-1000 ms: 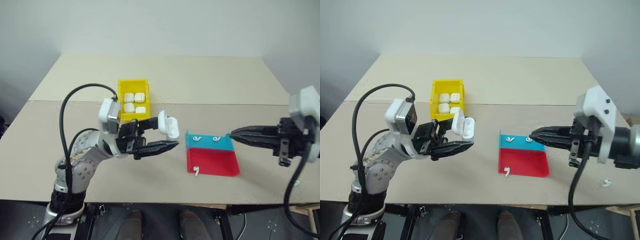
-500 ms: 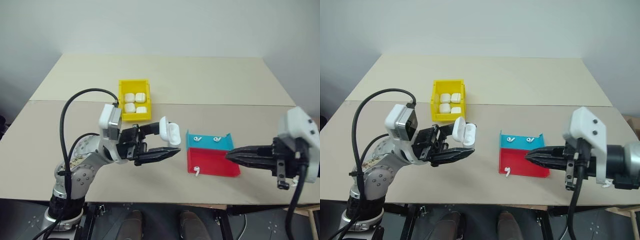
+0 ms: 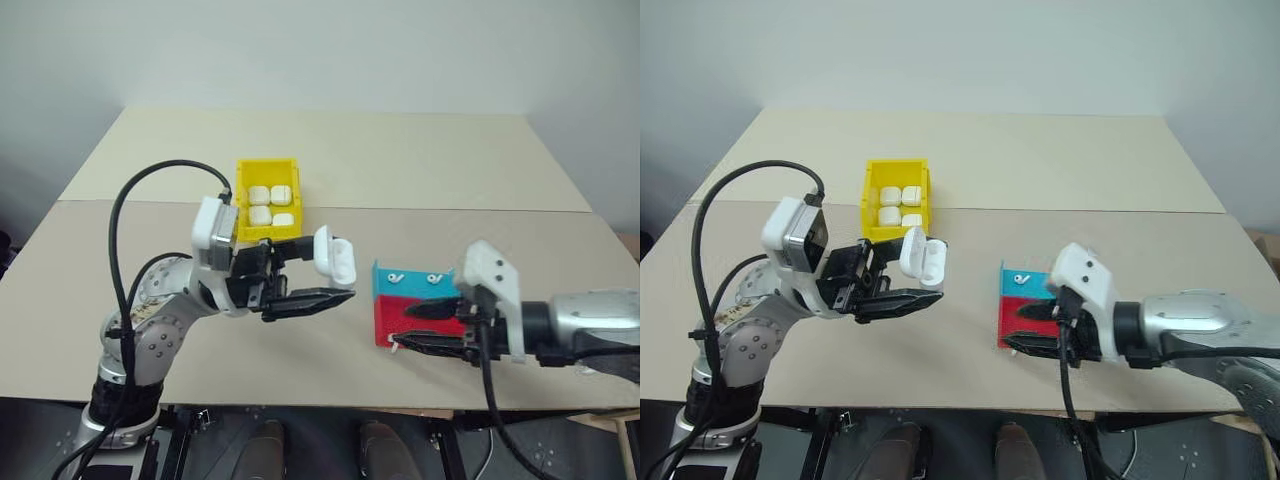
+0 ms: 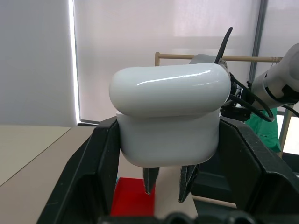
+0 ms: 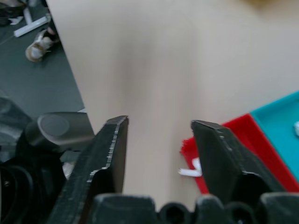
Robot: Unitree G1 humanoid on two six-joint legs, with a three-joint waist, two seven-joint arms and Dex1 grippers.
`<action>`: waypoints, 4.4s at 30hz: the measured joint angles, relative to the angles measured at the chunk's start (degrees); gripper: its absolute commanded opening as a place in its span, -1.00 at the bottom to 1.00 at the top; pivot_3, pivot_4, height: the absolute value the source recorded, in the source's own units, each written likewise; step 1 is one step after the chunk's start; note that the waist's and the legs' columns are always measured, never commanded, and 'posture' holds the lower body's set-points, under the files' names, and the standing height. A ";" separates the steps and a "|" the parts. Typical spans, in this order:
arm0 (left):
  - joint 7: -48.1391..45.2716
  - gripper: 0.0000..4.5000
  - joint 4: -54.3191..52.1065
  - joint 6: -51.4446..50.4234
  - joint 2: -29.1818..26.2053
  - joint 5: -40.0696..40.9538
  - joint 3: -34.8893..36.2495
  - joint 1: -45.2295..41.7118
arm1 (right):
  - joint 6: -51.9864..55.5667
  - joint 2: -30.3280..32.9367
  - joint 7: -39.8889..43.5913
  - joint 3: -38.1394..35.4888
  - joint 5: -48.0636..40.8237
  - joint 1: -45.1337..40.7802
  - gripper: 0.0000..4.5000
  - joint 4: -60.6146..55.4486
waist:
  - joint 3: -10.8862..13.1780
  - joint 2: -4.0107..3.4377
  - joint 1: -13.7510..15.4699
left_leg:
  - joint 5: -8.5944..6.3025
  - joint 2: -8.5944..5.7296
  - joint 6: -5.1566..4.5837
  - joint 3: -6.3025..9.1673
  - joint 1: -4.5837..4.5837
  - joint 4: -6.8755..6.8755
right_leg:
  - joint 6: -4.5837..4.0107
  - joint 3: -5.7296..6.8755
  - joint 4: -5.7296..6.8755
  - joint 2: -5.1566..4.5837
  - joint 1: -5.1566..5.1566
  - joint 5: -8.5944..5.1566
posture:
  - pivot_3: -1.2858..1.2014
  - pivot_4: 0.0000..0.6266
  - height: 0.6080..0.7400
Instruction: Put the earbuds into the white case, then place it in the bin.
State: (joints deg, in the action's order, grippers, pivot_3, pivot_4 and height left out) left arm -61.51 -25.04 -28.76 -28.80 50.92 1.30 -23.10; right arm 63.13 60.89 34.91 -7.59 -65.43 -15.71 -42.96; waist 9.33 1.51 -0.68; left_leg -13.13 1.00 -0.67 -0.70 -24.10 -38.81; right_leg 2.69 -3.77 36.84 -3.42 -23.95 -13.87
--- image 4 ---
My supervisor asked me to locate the white earbud charging case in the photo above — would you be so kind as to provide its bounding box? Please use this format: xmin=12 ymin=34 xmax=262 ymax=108
xmin=109 ymin=63 xmax=231 ymax=168

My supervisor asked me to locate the red flat object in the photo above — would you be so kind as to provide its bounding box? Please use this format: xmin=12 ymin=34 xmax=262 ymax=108
xmin=110 ymin=177 xmax=156 ymax=217

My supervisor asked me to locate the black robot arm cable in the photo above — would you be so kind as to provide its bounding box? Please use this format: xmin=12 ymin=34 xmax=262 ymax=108
xmin=215 ymin=26 xmax=276 ymax=123

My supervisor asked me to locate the wooden clothes rack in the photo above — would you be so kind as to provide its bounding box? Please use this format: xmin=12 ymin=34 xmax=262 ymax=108
xmin=155 ymin=52 xmax=292 ymax=209

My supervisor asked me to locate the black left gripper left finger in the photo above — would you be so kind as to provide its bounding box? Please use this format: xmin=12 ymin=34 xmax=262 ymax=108
xmin=37 ymin=116 xmax=121 ymax=224

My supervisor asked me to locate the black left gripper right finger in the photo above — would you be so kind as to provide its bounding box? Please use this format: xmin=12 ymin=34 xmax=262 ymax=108
xmin=214 ymin=116 xmax=299 ymax=224

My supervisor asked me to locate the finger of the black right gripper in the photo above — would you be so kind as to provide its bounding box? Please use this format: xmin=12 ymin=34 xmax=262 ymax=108
xmin=178 ymin=164 xmax=200 ymax=203
xmin=142 ymin=166 xmax=161 ymax=195

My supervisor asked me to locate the grey window frame post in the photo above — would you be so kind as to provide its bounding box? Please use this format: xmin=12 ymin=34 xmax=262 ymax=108
xmin=249 ymin=0 xmax=268 ymax=81

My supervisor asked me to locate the white roller blind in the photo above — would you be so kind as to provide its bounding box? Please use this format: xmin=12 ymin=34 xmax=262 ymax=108
xmin=72 ymin=0 xmax=262 ymax=126

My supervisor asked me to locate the green garment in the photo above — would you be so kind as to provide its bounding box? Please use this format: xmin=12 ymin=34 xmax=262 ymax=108
xmin=244 ymin=106 xmax=282 ymax=154

